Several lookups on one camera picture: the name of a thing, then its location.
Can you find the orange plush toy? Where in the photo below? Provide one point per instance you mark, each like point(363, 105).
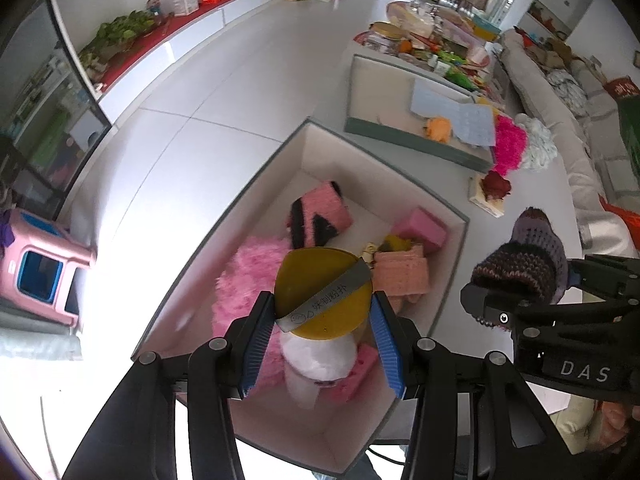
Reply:
point(440, 129)

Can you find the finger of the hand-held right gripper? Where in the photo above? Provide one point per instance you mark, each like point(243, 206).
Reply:
point(492, 307)
point(605, 275)

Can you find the pale mint fluffy cloth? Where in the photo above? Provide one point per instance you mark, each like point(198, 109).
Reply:
point(542, 142)

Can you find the red fabric rose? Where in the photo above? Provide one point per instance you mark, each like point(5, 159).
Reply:
point(495, 185)

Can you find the red cushion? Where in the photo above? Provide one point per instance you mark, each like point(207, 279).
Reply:
point(622, 91)

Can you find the green potted plants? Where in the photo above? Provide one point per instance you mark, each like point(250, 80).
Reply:
point(120, 30)

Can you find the grey patterned cushion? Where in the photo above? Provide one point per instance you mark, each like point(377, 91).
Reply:
point(565, 90)

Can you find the light blue checked cloth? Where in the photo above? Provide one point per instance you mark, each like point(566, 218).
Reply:
point(475, 125)

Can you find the cream sofa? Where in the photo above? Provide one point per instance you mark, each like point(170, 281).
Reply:
point(575, 160)

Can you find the magenta fluffy cloth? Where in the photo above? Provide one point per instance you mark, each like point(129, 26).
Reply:
point(510, 142)

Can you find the pink black knitted sock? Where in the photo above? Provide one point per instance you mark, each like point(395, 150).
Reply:
point(305, 232)
point(325, 202)

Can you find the peach knitted scarf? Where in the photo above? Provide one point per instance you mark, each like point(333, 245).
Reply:
point(402, 272)

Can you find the yellow plush item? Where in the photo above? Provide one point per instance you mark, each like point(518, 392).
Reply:
point(395, 244)

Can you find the grey storage box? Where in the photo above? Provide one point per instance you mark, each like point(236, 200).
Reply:
point(320, 160)

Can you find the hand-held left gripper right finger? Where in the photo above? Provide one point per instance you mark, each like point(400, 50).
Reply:
point(387, 350)

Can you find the cream small box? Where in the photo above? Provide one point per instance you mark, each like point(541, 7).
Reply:
point(487, 207)

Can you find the pile of packaged goods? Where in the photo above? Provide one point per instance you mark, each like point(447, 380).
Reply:
point(425, 40)

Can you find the pale green foam sheet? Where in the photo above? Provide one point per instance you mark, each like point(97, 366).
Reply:
point(35, 345)

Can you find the green cushion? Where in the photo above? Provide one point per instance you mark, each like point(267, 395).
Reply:
point(631, 130)

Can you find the pink sponge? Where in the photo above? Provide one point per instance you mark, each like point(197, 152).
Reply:
point(360, 370)
point(422, 225)

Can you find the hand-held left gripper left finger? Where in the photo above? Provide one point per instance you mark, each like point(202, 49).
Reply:
point(255, 355)

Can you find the glass door cabinet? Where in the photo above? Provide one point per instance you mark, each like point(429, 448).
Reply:
point(50, 125)

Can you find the pink plastic stool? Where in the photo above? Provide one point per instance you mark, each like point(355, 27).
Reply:
point(50, 250)

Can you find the white cabinet with red top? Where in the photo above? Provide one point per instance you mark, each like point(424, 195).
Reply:
point(150, 42)

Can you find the person's right hand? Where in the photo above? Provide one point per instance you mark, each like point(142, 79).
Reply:
point(620, 417)

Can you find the light pink fluffy cloth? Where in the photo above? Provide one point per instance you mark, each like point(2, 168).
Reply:
point(245, 285)

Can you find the red bag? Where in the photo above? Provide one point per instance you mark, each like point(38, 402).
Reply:
point(632, 230)

